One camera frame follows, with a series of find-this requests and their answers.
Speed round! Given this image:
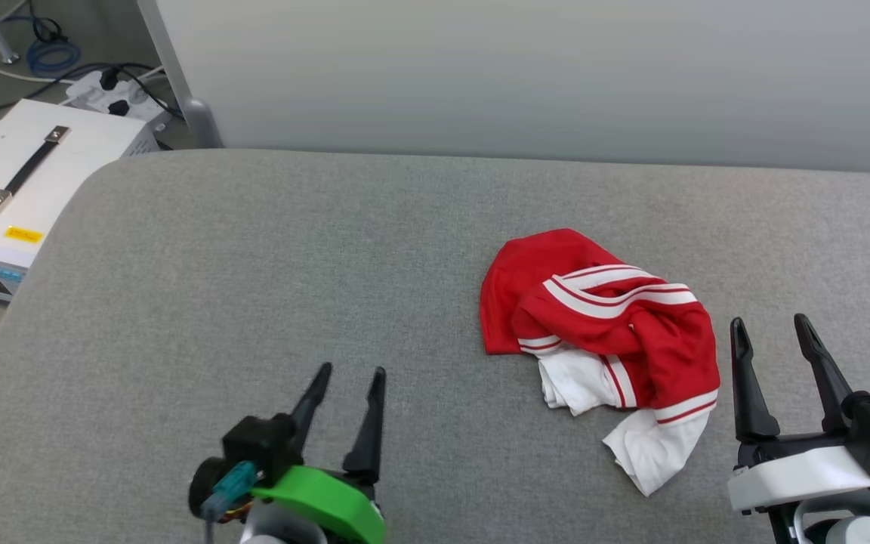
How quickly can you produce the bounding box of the white partition panel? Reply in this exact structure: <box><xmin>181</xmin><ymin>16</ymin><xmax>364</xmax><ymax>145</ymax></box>
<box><xmin>156</xmin><ymin>0</ymin><xmax>870</xmax><ymax>176</ymax></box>

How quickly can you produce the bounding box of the white power strip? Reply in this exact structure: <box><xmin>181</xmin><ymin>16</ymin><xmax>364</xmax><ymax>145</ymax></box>
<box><xmin>65</xmin><ymin>66</ymin><xmax>173</xmax><ymax>131</ymax></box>

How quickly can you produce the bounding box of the red and white garment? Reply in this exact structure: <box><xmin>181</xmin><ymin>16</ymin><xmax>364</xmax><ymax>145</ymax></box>
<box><xmin>479</xmin><ymin>228</ymin><xmax>721</xmax><ymax>497</ymax></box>

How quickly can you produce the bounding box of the black looped cable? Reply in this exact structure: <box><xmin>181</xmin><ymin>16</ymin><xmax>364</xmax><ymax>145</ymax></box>
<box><xmin>29</xmin><ymin>13</ymin><xmax>67</xmax><ymax>45</ymax></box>

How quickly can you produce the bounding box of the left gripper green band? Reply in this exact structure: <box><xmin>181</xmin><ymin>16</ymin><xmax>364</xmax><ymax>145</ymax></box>
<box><xmin>250</xmin><ymin>362</ymin><xmax>387</xmax><ymax>544</ymax></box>

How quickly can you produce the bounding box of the white box device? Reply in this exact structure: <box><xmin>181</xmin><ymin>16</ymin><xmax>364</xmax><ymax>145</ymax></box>
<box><xmin>0</xmin><ymin>98</ymin><xmax>161</xmax><ymax>303</ymax></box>

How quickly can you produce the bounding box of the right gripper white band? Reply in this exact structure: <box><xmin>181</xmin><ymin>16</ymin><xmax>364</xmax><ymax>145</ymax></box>
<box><xmin>728</xmin><ymin>313</ymin><xmax>870</xmax><ymax>515</ymax></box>

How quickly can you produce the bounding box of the black strap handle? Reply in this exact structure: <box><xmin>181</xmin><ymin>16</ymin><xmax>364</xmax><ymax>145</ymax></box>
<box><xmin>0</xmin><ymin>126</ymin><xmax>72</xmax><ymax>215</ymax></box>

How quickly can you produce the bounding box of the blue coiled cable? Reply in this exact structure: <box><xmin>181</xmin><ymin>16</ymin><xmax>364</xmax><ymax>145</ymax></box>
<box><xmin>25</xmin><ymin>36</ymin><xmax>83</xmax><ymax>78</ymax></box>

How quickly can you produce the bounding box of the black power cable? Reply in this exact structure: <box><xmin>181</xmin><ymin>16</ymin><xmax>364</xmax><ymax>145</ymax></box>
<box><xmin>100</xmin><ymin>63</ymin><xmax>185</xmax><ymax>123</ymax></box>

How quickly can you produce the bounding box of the left arm cable teal connector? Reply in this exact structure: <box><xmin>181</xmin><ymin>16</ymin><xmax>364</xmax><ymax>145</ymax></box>
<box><xmin>199</xmin><ymin>461</ymin><xmax>259</xmax><ymax>544</ymax></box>

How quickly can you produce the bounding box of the grey partition frame post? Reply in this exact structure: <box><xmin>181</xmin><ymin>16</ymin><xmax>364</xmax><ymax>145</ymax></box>
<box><xmin>137</xmin><ymin>0</ymin><xmax>224</xmax><ymax>149</ymax></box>

